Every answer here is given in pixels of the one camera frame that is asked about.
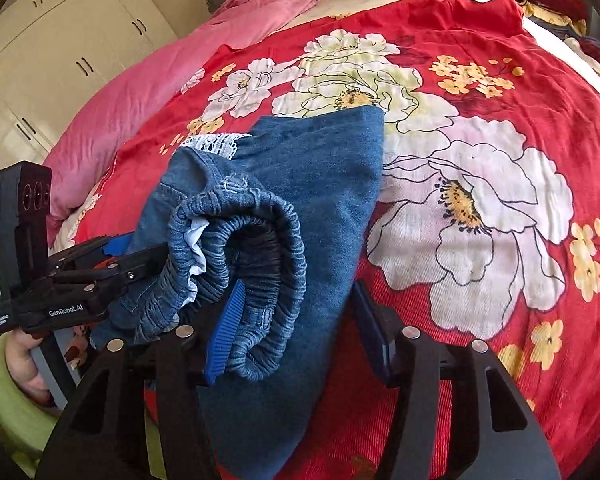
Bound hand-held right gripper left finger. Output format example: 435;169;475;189
35;280;248;480

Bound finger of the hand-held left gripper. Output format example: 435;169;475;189
54;243;169;294
49;234;132;272

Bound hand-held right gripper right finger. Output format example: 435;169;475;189
352;280;563;480

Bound blue denim pants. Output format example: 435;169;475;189
90;107;386;478

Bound person's left forearm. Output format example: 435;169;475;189
0;332;81;480

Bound person's left hand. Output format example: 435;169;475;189
2;326;89;406

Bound pink quilt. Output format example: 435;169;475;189
42;0;321;221

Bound white wardrobe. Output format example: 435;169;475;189
0;0;181;171

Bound red floral blanket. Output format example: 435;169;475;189
50;0;600;480

